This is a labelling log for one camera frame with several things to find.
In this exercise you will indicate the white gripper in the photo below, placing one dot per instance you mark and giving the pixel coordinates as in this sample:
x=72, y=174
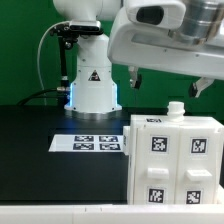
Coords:
x=145, y=46

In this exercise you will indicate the white cabinet body box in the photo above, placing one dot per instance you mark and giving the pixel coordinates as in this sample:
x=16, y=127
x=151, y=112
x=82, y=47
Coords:
x=174, y=120

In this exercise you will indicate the white cabinet door panel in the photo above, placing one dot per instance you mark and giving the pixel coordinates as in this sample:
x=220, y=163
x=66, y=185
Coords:
x=155, y=167

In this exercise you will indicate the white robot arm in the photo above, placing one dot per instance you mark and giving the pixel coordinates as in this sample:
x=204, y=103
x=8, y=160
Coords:
x=177, y=36

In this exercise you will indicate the white marker sheet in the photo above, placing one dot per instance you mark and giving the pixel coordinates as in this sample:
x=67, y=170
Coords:
x=86, y=143

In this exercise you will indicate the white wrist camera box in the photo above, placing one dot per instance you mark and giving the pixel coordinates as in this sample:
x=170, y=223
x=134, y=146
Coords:
x=167, y=14

